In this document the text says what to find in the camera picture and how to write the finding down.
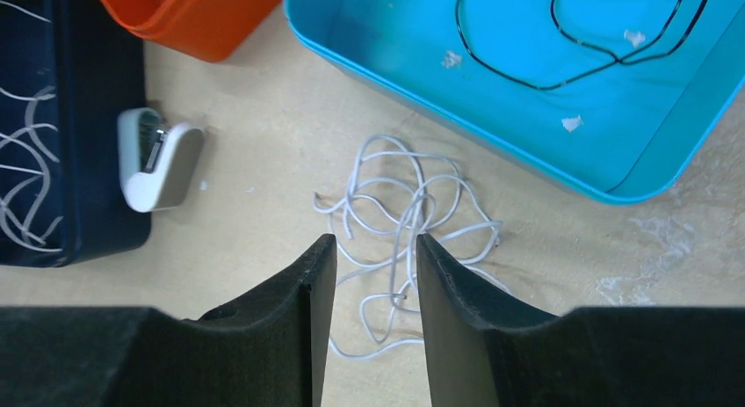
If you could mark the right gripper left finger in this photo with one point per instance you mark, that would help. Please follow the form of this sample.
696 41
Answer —
267 347

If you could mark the orange plastic tray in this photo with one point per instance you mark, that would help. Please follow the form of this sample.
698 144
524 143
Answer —
209 30

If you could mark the small white stapler remover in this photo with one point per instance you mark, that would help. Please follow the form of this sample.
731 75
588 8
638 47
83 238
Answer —
156 162

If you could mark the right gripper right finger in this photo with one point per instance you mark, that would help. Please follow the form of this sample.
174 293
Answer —
485 347

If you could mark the teal plastic tray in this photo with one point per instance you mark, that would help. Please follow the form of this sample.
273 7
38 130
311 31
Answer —
609 98

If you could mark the dark blue plastic tray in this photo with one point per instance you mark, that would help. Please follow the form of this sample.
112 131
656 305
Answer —
67 71

